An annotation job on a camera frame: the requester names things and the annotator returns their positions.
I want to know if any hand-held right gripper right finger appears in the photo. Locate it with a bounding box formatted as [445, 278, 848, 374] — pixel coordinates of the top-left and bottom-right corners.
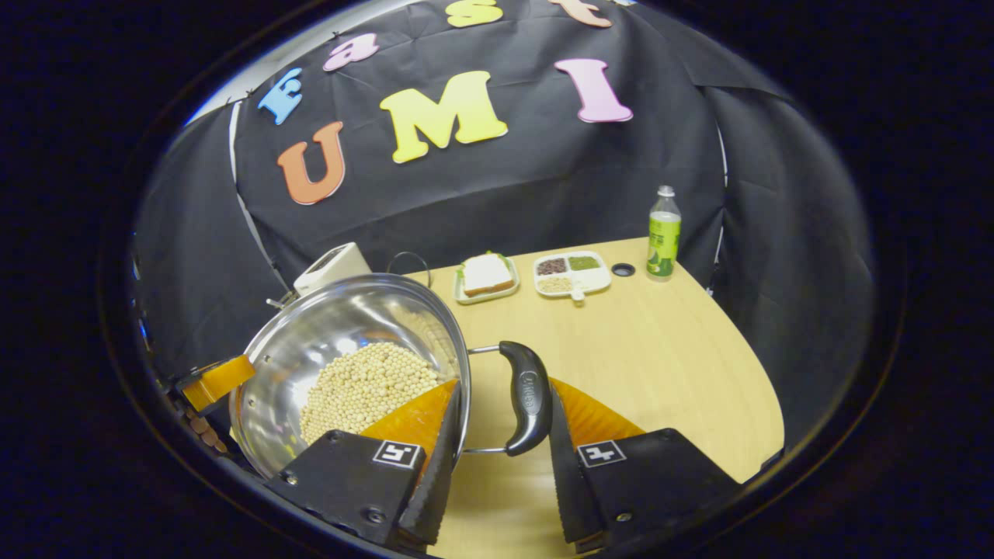
[547, 377, 742, 554]

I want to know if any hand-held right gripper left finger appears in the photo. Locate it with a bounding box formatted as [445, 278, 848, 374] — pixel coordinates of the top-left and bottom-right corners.
[264, 378, 464, 548]

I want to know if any steel pot with beans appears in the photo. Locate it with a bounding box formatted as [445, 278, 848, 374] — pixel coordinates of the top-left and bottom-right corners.
[229, 273, 554, 478]

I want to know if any white toaster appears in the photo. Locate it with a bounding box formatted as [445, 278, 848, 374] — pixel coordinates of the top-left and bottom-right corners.
[294, 242, 372, 297]

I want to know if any white divided grain tray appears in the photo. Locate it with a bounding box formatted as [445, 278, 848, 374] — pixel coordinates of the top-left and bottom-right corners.
[533, 250, 613, 302]

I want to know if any white bread sandwich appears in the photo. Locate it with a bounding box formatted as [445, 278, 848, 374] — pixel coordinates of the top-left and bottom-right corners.
[461, 251, 516, 297]

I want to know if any green label plastic bottle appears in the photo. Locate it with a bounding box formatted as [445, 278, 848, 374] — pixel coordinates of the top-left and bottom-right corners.
[646, 185, 683, 282]

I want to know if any black backdrop cloth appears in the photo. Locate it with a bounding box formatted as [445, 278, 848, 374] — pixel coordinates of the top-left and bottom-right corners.
[132, 0, 874, 443]

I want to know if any black power cable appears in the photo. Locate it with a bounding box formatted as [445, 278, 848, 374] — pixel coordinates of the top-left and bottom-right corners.
[386, 251, 432, 288]

